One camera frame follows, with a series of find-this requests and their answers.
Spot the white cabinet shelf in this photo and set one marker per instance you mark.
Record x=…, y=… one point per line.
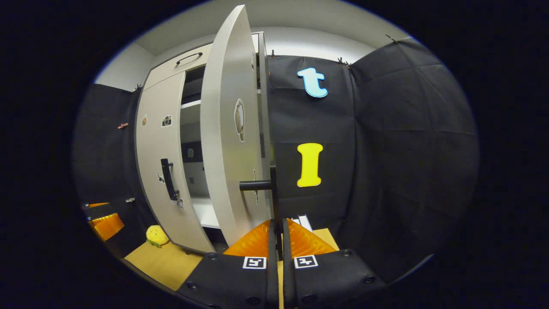
x=191, y=104
x=206, y=214

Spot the black backdrop cloth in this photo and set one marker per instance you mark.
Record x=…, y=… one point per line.
x=386, y=150

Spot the cabinet door with camera sticker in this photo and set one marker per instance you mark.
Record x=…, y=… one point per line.
x=158, y=141

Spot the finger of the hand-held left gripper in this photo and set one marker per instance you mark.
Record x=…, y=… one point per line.
x=107, y=226
x=98, y=204

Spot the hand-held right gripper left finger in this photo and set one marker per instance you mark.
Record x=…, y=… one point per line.
x=273, y=279

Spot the yellow plush toy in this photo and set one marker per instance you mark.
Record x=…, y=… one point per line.
x=156, y=235

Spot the small white box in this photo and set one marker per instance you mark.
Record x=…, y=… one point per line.
x=304, y=222

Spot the cabinet door with headphones sticker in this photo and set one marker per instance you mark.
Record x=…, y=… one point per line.
x=223, y=128

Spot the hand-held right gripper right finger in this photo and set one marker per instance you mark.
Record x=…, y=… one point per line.
x=288, y=279

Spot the beige double-door shoe cabinet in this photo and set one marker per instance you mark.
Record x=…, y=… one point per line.
x=192, y=128

